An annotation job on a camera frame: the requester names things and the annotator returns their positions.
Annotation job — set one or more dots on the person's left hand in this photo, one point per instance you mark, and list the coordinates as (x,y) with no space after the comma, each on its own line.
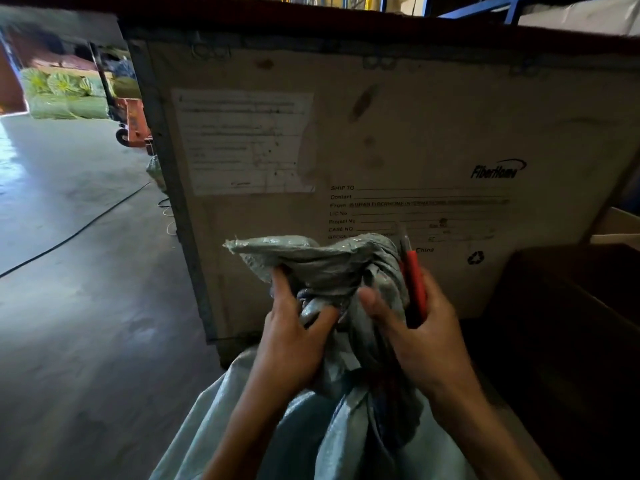
(287,349)

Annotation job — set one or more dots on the person's right hand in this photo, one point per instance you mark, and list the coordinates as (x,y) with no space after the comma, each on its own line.
(430,349)

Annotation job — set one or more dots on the person's right thumb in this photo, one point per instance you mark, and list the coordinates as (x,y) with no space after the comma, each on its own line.
(382,312)

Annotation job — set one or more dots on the person's left thumb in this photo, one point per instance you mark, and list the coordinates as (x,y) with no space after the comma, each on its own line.
(320,324)

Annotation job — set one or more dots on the grey woven plastic sack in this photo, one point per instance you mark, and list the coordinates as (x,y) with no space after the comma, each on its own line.
(330,394)

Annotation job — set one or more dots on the person's left forearm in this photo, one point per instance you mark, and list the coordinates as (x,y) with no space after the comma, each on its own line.
(250,429)

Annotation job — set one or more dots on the person's right forearm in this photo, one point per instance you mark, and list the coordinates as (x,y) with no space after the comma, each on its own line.
(480,434)

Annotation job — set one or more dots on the large plywood crate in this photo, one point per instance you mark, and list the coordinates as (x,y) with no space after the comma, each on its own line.
(400,154)

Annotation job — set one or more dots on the dark cardboard box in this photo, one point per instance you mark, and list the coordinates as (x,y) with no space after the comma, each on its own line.
(565,354)

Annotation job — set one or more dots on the white paper label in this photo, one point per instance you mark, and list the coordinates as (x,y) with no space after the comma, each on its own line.
(245,142)

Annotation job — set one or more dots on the orange pallet jack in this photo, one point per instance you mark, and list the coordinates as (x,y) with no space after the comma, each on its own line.
(131,119)

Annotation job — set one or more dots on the blue metal rack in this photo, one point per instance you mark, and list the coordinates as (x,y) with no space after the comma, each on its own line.
(480,7)

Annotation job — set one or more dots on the pile of green rolls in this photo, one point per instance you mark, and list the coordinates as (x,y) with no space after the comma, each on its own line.
(65,94)

